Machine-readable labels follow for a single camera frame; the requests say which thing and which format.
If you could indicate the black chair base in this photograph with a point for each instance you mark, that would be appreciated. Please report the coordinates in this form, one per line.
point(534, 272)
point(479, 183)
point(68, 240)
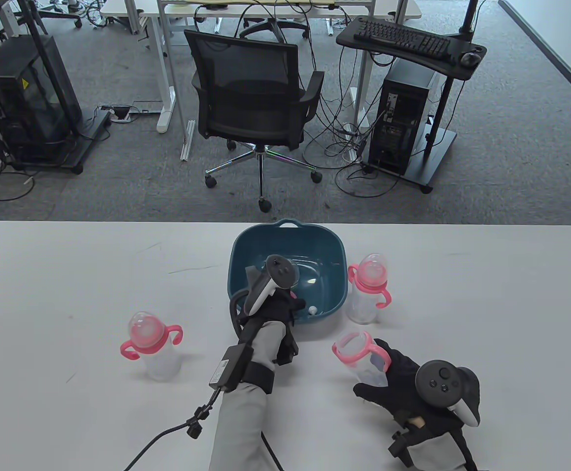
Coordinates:
point(64, 17)

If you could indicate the teal plastic basin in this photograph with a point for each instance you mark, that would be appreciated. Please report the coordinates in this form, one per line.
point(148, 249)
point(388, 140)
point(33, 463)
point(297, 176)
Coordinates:
point(324, 289)

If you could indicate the black swivel chair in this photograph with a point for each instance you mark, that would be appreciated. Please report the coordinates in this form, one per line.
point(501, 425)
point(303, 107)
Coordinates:
point(266, 27)

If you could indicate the black keyboard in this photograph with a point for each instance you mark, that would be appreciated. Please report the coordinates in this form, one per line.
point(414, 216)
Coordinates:
point(398, 37)

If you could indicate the black computer tower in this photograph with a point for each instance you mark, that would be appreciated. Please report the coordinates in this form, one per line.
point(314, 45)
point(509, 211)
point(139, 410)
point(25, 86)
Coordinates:
point(398, 122)

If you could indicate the silver aluminium profile bar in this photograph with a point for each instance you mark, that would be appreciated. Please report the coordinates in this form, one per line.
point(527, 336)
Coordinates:
point(188, 142)

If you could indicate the white standing desk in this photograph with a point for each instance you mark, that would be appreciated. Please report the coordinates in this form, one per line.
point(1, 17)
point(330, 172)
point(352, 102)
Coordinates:
point(118, 9)

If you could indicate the person's right hand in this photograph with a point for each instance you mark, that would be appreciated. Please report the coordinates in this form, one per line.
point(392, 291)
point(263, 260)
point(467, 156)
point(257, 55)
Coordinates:
point(401, 387)

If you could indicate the black glass computer case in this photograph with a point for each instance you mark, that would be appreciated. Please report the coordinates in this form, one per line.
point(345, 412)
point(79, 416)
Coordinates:
point(20, 98)

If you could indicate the person's left hand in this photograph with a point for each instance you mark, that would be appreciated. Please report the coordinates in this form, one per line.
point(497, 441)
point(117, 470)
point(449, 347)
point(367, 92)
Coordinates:
point(283, 306)

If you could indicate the black rolling workstation stand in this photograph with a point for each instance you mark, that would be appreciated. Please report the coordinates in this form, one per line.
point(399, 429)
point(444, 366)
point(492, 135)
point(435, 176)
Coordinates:
point(347, 37)

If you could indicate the black mesh office chair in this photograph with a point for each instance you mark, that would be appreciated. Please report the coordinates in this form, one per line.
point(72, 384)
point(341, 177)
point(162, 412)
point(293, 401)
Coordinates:
point(246, 73)

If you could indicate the black forearm battery box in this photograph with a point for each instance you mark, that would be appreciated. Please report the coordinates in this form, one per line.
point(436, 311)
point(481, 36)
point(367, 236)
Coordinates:
point(229, 368)

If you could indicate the black computer mouse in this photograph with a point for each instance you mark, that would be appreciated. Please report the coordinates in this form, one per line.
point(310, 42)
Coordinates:
point(470, 59)

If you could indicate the clear plastic baby bottle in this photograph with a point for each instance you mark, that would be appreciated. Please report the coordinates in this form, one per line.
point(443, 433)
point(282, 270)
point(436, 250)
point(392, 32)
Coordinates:
point(160, 360)
point(371, 375)
point(364, 304)

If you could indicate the black rolling cart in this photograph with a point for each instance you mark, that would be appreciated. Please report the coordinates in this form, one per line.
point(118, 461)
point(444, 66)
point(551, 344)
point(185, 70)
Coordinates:
point(91, 130)

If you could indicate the black white handheld controller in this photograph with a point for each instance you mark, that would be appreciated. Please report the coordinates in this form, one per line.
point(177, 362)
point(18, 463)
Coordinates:
point(280, 270)
point(440, 385)

